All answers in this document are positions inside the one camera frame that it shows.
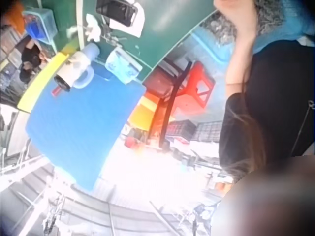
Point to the person's legs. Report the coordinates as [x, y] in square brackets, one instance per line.
[275, 14]

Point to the person's left hand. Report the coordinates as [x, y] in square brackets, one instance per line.
[235, 14]

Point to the black metal chair frame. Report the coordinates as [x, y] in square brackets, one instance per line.
[169, 108]

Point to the blue corrugated plastic board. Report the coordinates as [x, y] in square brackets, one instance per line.
[81, 127]

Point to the grey metal rack frame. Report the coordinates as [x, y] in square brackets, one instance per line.
[73, 211]

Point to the clear plastic packet blue print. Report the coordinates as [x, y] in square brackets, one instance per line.
[123, 65]

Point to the black plastic crate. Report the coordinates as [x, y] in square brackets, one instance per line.
[180, 129]

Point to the orange cloth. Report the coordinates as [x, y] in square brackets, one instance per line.
[16, 13]

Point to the crumpled white tissue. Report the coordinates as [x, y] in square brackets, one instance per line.
[93, 24]

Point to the clear blue plastic bin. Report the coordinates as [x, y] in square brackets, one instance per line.
[45, 23]

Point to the storage shelf with boxes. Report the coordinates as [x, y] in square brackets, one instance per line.
[9, 52]

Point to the small metal tool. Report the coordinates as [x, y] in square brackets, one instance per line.
[110, 37]

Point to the black tray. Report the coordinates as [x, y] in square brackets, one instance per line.
[115, 11]

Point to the dark red plastic stool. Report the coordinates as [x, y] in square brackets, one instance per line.
[158, 84]

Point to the yellow plastic stool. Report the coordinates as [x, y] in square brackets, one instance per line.
[142, 115]

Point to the small blue parts bin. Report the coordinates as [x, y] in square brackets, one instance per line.
[35, 31]

